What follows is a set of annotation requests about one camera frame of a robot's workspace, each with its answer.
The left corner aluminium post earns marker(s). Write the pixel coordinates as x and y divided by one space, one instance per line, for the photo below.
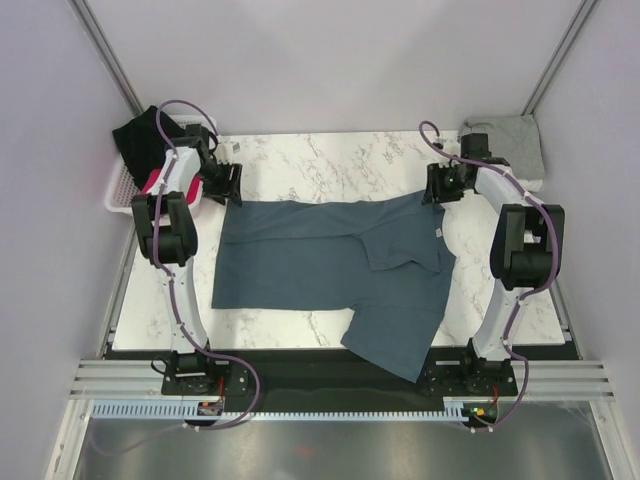
96 34

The blue grey t shirt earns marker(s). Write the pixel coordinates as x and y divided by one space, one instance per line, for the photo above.
387 261

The right corner aluminium post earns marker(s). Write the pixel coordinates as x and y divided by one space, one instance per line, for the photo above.
568 40

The aluminium rail frame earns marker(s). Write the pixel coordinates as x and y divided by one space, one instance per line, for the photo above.
134 379

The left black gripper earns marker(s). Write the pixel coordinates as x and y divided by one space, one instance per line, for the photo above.
227 190

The white slotted cable duct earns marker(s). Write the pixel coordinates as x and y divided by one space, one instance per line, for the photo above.
450 409

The white plastic basket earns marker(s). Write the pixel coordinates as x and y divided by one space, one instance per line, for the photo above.
121 188

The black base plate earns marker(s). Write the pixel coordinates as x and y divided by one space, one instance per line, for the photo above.
336 377

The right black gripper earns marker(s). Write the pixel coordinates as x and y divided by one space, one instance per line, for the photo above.
433 191

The folded grey t shirt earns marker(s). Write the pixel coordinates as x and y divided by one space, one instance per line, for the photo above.
514 138

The corner aluminium post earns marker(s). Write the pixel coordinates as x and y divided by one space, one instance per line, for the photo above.
568 40
96 34

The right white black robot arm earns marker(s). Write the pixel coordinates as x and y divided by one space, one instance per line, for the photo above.
525 255

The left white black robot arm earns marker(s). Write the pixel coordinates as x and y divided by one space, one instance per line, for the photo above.
167 234

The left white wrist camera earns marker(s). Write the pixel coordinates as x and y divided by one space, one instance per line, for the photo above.
231 148

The black t shirt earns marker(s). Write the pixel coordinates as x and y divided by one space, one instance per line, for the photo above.
141 146

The pink red t shirt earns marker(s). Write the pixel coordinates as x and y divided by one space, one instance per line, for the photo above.
151 180

